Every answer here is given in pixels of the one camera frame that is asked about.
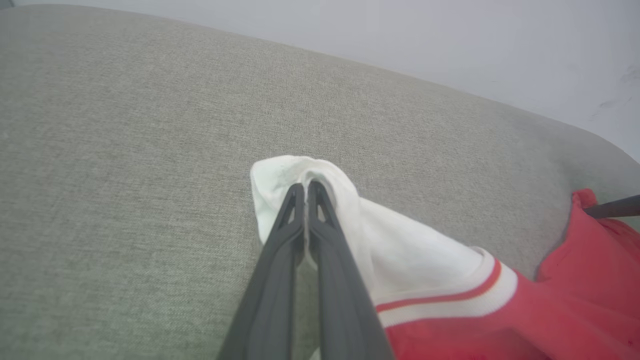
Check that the grey fabric sofa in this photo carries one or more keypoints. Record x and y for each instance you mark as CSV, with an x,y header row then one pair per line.
x,y
150,150

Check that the red Bulls 23 jersey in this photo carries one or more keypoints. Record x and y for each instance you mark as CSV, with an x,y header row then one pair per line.
x,y
425,260

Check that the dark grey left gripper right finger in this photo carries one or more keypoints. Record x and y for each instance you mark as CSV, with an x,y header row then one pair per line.
x,y
340,300

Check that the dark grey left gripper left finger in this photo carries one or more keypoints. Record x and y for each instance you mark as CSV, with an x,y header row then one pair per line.
x,y
272,290

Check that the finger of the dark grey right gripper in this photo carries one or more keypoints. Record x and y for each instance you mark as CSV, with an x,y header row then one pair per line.
x,y
617,207

